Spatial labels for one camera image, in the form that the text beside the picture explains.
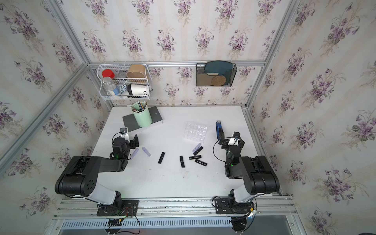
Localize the black lipstick silver band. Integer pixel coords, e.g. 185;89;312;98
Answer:
158;152;165;164
179;156;185;168

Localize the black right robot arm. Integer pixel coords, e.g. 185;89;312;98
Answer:
217;130;280;213

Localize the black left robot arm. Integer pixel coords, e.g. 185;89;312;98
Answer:
55;136;139;209

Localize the blue black stapler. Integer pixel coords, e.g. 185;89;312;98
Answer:
215;120;224;140

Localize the black lipstick gold band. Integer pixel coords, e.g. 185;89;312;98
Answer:
195;159;207;166
189;155;202;160
193;146;203;156

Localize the green pen cup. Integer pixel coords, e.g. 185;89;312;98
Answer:
131;101;152;128

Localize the clear plastic bottle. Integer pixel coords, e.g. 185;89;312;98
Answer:
103;77;119;96

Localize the white black cylinder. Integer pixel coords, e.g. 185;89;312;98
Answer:
127;83;150;96

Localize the round cork coaster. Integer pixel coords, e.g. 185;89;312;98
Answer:
211;75;227;86

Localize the red lid jar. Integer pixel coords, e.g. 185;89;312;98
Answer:
101;69;115;79

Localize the brown cardboard box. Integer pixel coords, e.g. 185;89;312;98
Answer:
126;64;147;78

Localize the teal plate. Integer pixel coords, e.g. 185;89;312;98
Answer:
204;60;233;85

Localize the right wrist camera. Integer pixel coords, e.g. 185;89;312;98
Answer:
228;137;239;146

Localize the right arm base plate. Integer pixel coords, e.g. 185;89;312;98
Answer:
211;197;254;214

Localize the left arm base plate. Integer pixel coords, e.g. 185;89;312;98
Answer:
97;200;140;217

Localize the white wire basket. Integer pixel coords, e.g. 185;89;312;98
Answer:
97;63;152;100

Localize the black mesh wall holder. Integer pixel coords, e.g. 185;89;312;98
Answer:
195;62;238;87

